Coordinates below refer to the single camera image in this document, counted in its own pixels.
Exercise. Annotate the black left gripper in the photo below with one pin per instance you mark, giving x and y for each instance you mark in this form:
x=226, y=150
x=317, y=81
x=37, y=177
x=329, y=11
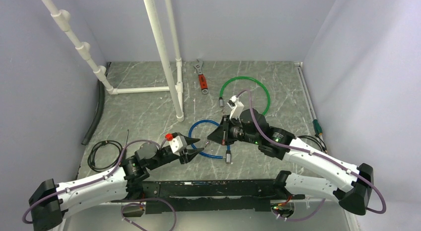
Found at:
x=188, y=155

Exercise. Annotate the black foam tube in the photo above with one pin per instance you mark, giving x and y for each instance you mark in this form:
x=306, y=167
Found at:
x=98, y=114

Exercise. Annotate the green handled screwdriver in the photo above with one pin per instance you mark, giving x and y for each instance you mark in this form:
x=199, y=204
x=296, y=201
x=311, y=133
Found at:
x=317, y=128

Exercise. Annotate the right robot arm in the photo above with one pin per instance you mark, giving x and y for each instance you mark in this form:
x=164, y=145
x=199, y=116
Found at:
x=347, y=184

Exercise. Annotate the blue cable lock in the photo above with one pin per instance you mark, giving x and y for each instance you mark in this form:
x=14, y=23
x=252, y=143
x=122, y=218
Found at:
x=213, y=152

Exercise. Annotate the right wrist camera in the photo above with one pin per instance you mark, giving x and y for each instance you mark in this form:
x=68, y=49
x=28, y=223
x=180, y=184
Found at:
x=236, y=107

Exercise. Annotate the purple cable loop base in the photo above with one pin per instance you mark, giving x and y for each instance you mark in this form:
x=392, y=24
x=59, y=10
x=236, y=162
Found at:
x=147, y=206

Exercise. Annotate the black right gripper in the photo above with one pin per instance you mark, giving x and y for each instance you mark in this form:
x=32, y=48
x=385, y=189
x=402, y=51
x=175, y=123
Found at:
x=221, y=134

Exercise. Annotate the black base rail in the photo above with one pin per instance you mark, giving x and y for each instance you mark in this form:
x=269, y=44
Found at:
x=214, y=195

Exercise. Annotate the white pvc pipe frame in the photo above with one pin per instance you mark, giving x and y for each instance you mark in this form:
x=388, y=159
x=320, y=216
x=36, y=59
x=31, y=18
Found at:
x=127, y=30

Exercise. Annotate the red handled adjustable wrench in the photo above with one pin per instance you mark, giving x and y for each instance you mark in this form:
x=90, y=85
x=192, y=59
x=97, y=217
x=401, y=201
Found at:
x=202, y=80

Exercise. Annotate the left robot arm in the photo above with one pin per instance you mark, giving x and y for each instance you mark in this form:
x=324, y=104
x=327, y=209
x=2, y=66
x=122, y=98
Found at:
x=52, y=202

